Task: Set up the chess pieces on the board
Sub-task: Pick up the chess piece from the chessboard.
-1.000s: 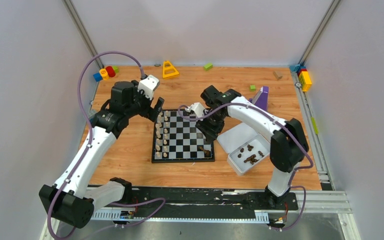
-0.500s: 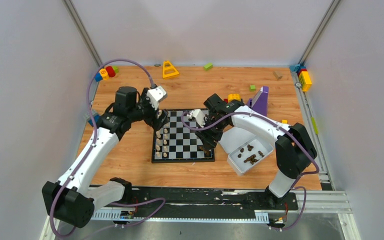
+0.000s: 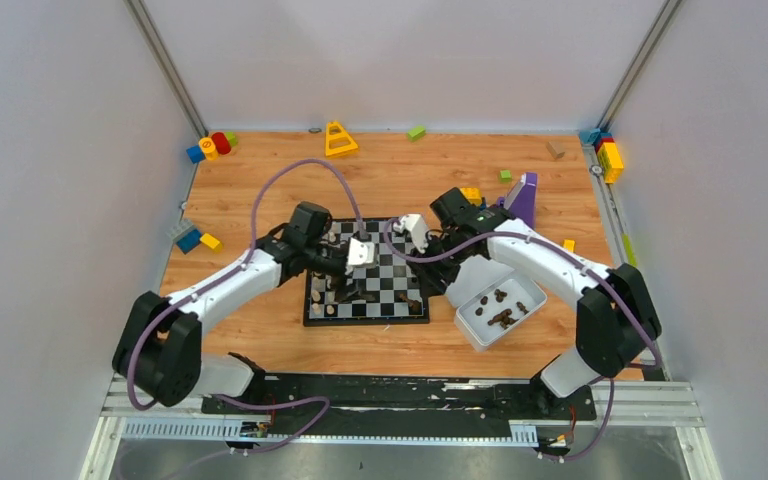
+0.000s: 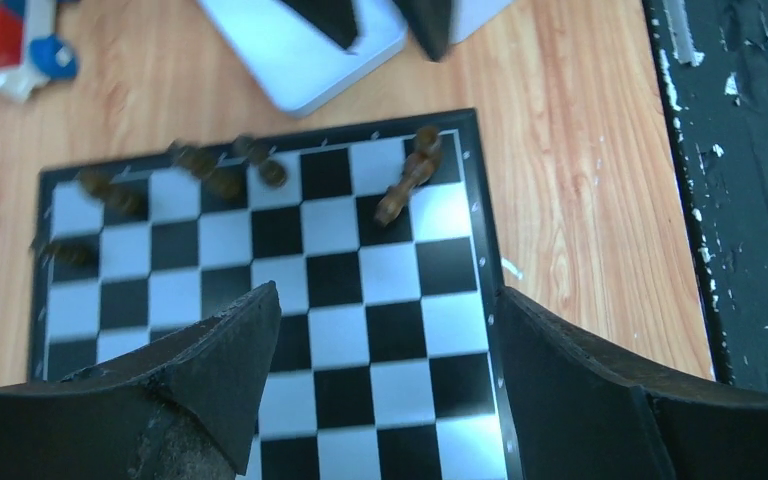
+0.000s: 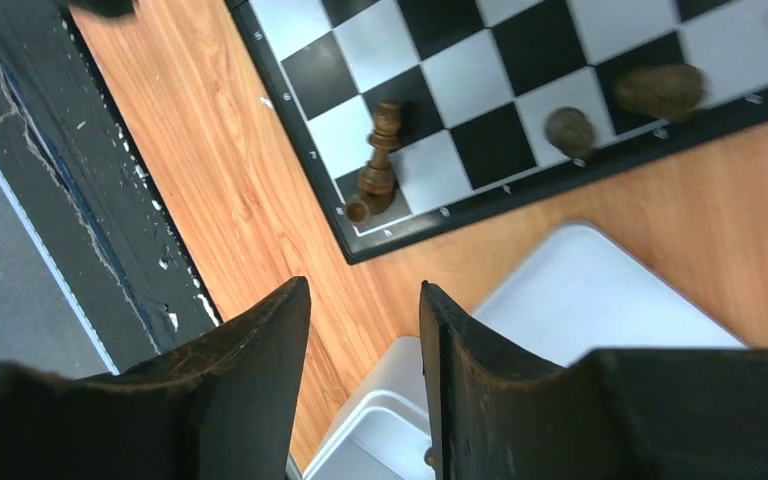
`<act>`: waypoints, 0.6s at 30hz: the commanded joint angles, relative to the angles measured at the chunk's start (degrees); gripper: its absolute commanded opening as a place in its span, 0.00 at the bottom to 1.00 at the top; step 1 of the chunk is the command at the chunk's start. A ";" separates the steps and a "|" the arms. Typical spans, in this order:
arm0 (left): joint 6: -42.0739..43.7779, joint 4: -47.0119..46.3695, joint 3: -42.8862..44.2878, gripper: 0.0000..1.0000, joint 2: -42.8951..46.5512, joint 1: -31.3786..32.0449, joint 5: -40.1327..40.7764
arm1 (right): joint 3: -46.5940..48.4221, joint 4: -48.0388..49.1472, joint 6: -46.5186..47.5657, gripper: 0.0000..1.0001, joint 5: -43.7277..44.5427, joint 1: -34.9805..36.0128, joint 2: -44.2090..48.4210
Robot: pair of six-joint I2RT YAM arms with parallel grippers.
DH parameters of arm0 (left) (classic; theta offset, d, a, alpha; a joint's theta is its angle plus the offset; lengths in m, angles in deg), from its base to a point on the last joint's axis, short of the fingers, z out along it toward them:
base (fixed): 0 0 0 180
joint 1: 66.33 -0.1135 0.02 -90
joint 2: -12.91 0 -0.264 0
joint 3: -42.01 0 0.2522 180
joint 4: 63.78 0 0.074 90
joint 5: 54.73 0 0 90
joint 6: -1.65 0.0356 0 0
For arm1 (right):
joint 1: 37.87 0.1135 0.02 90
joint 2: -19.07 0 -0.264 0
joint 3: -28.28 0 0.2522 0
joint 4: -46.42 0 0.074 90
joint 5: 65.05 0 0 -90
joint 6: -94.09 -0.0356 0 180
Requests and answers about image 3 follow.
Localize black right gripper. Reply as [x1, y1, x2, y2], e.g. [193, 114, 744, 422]
[407, 230, 475, 299]

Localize brown chess piece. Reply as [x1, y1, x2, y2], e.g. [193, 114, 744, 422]
[398, 292, 423, 316]

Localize black white chess board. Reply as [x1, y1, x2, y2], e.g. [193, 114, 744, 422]
[302, 217, 430, 327]

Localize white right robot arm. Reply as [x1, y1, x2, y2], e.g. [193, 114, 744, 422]
[408, 188, 662, 418]

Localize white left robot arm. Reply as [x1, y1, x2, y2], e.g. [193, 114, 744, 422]
[112, 202, 374, 413]

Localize toy car blue wheels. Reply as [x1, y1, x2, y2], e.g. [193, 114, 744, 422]
[459, 187, 484, 206]

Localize purple toy stand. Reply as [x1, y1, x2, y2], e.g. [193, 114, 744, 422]
[501, 172, 538, 229]

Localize white tin box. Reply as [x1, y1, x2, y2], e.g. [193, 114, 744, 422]
[454, 271, 548, 352]

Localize yellow block left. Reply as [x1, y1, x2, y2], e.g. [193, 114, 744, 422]
[199, 233, 223, 253]

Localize green block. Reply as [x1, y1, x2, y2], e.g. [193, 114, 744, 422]
[406, 125, 427, 142]

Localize yellow triangle toy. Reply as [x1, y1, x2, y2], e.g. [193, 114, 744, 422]
[324, 121, 359, 159]

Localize yellow curved block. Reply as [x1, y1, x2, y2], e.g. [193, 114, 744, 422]
[562, 239, 576, 253]

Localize blue grey lego bricks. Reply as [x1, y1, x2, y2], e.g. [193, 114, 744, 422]
[168, 218, 202, 254]

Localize wooden brown block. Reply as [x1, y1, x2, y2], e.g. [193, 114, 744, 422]
[546, 141, 566, 160]

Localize red cylinder block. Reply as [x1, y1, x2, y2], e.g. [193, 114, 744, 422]
[211, 132, 232, 156]

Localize green lego brick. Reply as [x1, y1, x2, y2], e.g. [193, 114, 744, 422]
[225, 132, 238, 147]

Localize yellow cylinder block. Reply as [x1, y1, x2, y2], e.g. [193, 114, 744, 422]
[199, 137, 220, 161]

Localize blue cube block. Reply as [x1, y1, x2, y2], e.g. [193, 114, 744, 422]
[186, 145, 206, 164]

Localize yellow lego brick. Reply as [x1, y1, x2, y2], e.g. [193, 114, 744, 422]
[597, 141, 624, 184]

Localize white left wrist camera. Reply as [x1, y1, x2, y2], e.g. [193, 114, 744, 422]
[346, 237, 378, 269]

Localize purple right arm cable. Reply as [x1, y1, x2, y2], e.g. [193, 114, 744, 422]
[382, 218, 664, 463]

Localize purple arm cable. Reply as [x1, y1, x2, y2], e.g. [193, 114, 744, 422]
[382, 218, 664, 463]
[125, 158, 367, 458]

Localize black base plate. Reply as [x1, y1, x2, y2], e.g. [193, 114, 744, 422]
[238, 373, 596, 421]

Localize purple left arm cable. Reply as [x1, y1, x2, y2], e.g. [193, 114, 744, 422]
[125, 158, 367, 458]

